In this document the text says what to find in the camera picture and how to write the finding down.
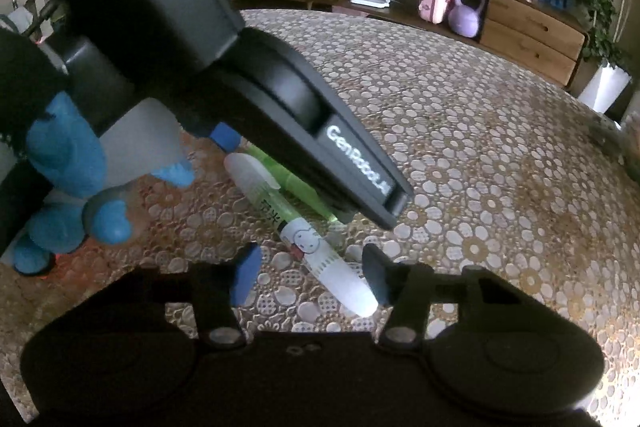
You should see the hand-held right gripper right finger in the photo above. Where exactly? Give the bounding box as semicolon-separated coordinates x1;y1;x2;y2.
362;244;531;352

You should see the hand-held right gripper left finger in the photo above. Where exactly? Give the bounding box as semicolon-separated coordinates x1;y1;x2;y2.
107;243;262;350

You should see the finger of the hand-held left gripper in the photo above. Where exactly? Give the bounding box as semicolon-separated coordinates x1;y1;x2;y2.
209;123;245;154

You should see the white tube with sticker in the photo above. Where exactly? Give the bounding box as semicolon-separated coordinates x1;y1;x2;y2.
223;152;379;319

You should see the green tube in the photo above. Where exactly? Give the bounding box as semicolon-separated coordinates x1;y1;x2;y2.
247;144;346;224

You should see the person's left hand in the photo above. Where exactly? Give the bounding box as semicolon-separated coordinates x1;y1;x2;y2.
12;89;196;275

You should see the pink toy case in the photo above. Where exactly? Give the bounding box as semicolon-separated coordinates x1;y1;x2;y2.
417;0;451;25

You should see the purple kettlebell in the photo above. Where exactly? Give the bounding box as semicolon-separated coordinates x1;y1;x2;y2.
447;0;486;38

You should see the wooden TV cabinet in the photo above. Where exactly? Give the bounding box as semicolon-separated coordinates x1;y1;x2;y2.
230;0;588;88

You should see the white planter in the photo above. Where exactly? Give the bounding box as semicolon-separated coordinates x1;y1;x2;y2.
577;64;632;115

